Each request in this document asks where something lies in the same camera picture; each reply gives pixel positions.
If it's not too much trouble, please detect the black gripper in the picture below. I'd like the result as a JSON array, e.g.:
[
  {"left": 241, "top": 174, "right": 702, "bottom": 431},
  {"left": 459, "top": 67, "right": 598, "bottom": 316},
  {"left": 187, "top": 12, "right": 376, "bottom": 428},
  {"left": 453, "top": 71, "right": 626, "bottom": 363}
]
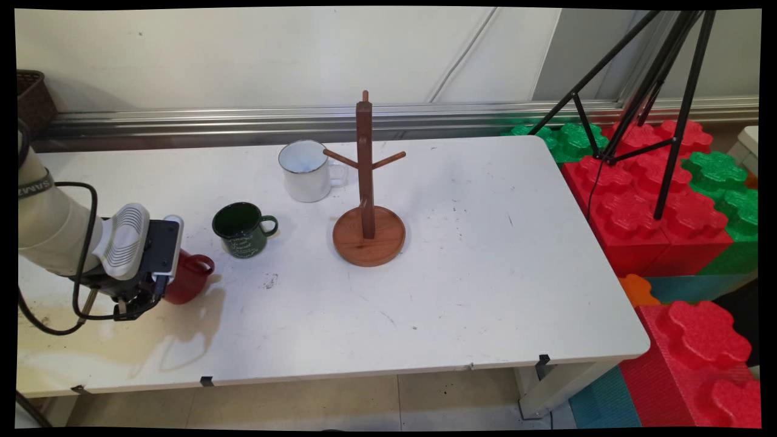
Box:
[{"left": 75, "top": 272, "right": 168, "bottom": 322}]

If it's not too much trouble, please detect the red speckled enamel mug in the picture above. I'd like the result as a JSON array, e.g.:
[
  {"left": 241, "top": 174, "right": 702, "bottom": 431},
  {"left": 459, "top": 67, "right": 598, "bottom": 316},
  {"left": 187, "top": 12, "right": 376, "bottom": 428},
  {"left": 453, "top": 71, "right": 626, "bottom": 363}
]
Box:
[{"left": 162, "top": 248, "right": 216, "bottom": 306}]

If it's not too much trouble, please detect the dark green enamel mug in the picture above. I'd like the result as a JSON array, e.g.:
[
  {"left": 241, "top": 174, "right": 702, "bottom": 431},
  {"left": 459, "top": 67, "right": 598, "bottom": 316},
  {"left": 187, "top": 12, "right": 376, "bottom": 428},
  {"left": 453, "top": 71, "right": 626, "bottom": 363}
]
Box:
[{"left": 211, "top": 202, "right": 280, "bottom": 260}]

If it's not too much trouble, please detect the white vented wrist cover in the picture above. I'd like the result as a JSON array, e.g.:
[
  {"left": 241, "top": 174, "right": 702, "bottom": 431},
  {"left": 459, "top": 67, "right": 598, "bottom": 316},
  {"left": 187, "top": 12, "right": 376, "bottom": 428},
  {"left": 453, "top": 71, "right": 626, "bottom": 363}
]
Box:
[{"left": 92, "top": 203, "right": 151, "bottom": 280}]

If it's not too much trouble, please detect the white enamel mug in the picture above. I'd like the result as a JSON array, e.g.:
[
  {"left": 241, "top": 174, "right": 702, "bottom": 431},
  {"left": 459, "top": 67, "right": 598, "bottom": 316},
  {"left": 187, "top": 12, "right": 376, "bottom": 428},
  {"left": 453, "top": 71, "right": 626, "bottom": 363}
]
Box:
[{"left": 278, "top": 140, "right": 348, "bottom": 203}]

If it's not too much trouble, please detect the dark wicker basket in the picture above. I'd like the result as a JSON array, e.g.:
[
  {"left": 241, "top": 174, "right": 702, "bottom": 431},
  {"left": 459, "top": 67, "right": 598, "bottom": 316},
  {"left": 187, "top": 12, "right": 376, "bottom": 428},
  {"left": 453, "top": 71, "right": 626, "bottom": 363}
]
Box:
[{"left": 16, "top": 69, "right": 59, "bottom": 138}]

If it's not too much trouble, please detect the wooden mug tree stand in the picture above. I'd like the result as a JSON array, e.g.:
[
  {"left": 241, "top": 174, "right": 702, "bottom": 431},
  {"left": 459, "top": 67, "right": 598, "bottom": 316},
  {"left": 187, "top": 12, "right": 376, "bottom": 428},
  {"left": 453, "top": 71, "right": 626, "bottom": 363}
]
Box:
[{"left": 322, "top": 90, "right": 407, "bottom": 268}]

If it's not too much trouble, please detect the white table leg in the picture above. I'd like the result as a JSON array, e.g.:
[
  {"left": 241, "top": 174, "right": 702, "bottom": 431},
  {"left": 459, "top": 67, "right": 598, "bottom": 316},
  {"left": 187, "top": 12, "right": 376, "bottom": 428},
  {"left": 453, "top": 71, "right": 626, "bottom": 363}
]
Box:
[{"left": 514, "top": 361, "right": 621, "bottom": 420}]

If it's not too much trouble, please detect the green foam block, low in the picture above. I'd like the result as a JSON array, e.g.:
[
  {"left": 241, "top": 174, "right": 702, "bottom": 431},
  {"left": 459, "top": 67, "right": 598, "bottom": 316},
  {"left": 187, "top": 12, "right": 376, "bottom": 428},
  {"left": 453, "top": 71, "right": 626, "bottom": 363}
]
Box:
[{"left": 502, "top": 121, "right": 610, "bottom": 164}]

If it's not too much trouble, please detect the teal foam mat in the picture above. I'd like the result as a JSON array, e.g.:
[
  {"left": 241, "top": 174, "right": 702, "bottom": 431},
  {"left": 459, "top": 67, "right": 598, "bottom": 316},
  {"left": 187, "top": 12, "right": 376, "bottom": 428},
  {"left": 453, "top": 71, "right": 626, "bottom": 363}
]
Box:
[{"left": 569, "top": 364, "right": 643, "bottom": 429}]

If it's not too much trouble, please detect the orange foam piece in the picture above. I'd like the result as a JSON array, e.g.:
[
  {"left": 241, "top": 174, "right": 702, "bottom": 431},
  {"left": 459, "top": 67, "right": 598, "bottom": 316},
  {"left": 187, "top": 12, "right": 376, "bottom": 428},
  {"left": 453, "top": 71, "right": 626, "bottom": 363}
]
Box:
[{"left": 619, "top": 274, "right": 662, "bottom": 308}]

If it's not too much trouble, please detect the red foam block under tripod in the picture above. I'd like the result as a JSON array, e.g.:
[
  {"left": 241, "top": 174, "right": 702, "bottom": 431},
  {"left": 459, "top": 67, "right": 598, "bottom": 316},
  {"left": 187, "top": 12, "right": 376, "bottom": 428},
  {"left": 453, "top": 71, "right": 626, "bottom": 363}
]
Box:
[{"left": 561, "top": 119, "right": 735, "bottom": 277}]

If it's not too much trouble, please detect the large red foam block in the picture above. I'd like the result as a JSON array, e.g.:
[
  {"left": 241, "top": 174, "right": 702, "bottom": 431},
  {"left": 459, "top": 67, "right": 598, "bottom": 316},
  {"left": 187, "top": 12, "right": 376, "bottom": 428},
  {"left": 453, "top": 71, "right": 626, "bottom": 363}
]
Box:
[{"left": 619, "top": 300, "right": 762, "bottom": 429}]

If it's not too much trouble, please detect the black tripod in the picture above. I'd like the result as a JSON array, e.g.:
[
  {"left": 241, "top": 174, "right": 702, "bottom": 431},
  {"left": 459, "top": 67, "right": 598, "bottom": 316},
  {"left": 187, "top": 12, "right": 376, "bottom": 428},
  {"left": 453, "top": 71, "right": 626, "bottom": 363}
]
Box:
[{"left": 527, "top": 9, "right": 718, "bottom": 221}]

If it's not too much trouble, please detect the green foam block, tall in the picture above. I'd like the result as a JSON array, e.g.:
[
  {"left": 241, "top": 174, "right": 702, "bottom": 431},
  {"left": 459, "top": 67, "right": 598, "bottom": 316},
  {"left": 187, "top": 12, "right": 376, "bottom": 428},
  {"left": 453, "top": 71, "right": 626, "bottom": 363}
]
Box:
[{"left": 680, "top": 151, "right": 760, "bottom": 275}]

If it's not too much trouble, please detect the white box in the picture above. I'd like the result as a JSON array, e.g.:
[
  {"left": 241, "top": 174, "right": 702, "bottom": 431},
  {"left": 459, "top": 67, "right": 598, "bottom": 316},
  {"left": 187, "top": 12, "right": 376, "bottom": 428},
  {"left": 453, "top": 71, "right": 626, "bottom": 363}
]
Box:
[{"left": 727, "top": 125, "right": 760, "bottom": 177}]

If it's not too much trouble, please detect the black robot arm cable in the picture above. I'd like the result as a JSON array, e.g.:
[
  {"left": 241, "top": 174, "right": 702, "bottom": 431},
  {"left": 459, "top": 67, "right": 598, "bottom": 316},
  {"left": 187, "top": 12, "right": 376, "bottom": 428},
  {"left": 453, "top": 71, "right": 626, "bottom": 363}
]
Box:
[{"left": 17, "top": 181, "right": 123, "bottom": 336}]

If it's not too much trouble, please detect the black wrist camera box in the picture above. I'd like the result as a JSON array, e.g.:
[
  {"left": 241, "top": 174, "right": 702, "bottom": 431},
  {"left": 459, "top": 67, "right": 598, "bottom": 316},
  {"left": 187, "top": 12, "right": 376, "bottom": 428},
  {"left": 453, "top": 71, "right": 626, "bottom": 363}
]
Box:
[{"left": 142, "top": 215, "right": 185, "bottom": 283}]

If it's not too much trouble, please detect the black velcro strap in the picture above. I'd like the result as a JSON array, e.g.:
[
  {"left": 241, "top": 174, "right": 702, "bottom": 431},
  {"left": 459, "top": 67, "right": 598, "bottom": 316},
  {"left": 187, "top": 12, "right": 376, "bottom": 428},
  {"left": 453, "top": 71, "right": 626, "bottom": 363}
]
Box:
[{"left": 18, "top": 169, "right": 56, "bottom": 199}]

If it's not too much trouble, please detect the aluminium wall rail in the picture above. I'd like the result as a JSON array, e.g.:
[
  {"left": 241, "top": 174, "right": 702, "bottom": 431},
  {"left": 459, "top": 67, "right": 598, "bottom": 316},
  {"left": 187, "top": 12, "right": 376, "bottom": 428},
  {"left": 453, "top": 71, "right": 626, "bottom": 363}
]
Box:
[{"left": 32, "top": 96, "right": 759, "bottom": 153}]

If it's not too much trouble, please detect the thin black tripod cable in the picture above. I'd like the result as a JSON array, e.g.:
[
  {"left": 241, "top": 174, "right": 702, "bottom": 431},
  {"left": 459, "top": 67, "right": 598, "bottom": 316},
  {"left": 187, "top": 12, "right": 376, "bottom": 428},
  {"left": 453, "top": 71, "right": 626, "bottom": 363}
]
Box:
[{"left": 585, "top": 157, "right": 605, "bottom": 223}]

